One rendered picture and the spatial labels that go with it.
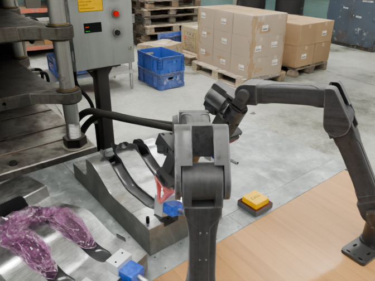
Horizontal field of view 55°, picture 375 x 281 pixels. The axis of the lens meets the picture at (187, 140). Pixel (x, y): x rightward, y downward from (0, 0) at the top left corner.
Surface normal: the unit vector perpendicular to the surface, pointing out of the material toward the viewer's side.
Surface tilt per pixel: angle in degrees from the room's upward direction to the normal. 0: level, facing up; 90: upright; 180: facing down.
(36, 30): 90
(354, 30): 90
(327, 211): 0
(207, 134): 76
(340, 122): 90
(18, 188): 0
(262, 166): 0
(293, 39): 90
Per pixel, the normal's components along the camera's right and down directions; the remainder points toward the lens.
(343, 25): -0.88, 0.20
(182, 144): 0.04, -0.24
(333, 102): -0.50, 0.38
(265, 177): 0.01, -0.90
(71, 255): 0.37, -0.69
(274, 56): 0.54, 0.24
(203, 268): 0.04, 0.25
